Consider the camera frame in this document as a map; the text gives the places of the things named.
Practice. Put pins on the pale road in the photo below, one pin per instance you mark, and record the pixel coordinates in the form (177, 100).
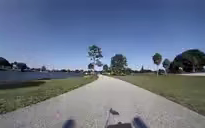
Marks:
(196, 74)

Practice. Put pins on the distant shore tree line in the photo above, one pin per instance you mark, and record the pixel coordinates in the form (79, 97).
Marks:
(1, 62)

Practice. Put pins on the grass strip beside lake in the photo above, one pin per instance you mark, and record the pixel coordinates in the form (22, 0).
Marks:
(20, 95)

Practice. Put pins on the large broad dark tree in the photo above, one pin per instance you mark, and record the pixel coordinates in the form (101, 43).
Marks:
(190, 60)

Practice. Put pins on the wide grass lawn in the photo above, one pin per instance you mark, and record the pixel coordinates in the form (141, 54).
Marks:
(176, 88)

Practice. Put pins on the pale concrete path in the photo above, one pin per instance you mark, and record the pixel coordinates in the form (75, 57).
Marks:
(100, 100)

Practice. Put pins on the tall thin pine tree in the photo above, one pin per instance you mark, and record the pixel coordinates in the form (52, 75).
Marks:
(95, 53)

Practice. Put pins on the robot's own part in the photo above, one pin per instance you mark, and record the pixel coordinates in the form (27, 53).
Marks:
(140, 122)

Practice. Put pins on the lake water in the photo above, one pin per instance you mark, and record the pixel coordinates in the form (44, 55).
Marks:
(23, 75)

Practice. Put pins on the round dark tree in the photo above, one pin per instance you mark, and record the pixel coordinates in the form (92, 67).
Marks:
(118, 63)

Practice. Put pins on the palm tree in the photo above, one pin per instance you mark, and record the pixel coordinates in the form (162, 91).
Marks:
(166, 63)
(157, 58)

